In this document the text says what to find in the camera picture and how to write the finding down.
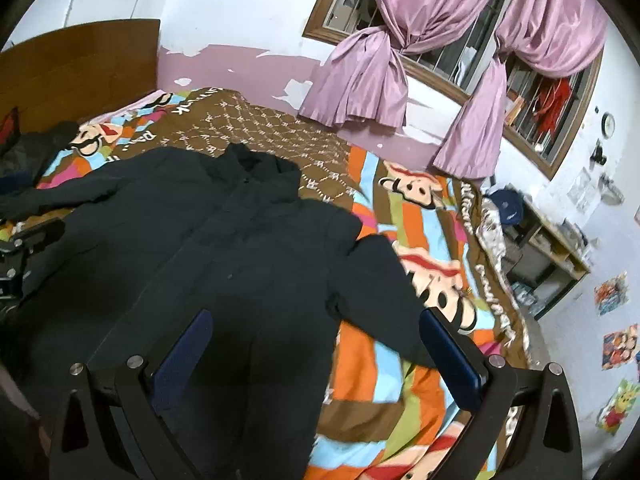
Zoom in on large black jacket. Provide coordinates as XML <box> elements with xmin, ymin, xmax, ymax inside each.
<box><xmin>1</xmin><ymin>144</ymin><xmax>432</xmax><ymax>479</ymax></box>

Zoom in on dark clothes pile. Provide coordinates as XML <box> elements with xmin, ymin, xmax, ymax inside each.
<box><xmin>0</xmin><ymin>106</ymin><xmax>79</xmax><ymax>195</ymax></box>

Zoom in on colourful cartoon bed quilt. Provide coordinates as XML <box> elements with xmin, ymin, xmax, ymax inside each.
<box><xmin>0</xmin><ymin>86</ymin><xmax>539</xmax><ymax>480</ymax></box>

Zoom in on brown wooden headboard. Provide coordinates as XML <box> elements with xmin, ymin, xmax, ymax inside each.
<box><xmin>1</xmin><ymin>18</ymin><xmax>160</xmax><ymax>132</ymax></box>

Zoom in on wooden side shelf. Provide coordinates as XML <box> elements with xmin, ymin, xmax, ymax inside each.
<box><xmin>502</xmin><ymin>196</ymin><xmax>591</xmax><ymax>321</ymax></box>

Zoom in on dark blue cap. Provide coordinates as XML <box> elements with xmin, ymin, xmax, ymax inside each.
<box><xmin>488</xmin><ymin>188</ymin><xmax>524</xmax><ymax>226</ymax></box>

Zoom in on red hanging garment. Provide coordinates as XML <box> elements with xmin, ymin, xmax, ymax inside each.
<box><xmin>534</xmin><ymin>77</ymin><xmax>572</xmax><ymax>136</ymax></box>

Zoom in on right pink curtain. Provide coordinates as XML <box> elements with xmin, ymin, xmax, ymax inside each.
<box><xmin>432</xmin><ymin>0</ymin><xmax>608</xmax><ymax>180</ymax></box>

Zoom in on pink curtain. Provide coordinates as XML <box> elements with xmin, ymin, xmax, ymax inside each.
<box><xmin>432</xmin><ymin>0</ymin><xmax>608</xmax><ymax>180</ymax></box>
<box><xmin>299</xmin><ymin>0</ymin><xmax>489</xmax><ymax>129</ymax></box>

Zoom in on left pink curtain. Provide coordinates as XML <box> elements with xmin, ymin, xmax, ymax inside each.
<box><xmin>299</xmin><ymin>0</ymin><xmax>489</xmax><ymax>129</ymax></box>

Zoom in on winnie pooh wall sticker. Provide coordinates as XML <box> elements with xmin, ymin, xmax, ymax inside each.
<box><xmin>596</xmin><ymin>379</ymin><xmax>639</xmax><ymax>436</ymax></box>

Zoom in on cartoon wall sticker middle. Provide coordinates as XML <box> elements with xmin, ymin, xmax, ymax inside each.
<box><xmin>601</xmin><ymin>324</ymin><xmax>639</xmax><ymax>370</ymax></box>

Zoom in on cartoon wall sticker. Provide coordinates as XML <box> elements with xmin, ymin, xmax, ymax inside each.
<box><xmin>601</xmin><ymin>324</ymin><xmax>639</xmax><ymax>370</ymax></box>
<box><xmin>594</xmin><ymin>272</ymin><xmax>629</xmax><ymax>316</ymax></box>

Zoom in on cartoon wall sticker upper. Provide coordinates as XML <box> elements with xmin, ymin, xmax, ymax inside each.
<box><xmin>594</xmin><ymin>272</ymin><xmax>629</xmax><ymax>316</ymax></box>

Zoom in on small wall shelf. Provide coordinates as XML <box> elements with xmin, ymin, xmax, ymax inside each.
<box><xmin>599</xmin><ymin>172</ymin><xmax>625</xmax><ymax>206</ymax></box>

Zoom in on round wall clock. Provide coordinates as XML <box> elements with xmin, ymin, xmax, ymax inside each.
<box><xmin>601</xmin><ymin>112</ymin><xmax>616</xmax><ymax>140</ymax></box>

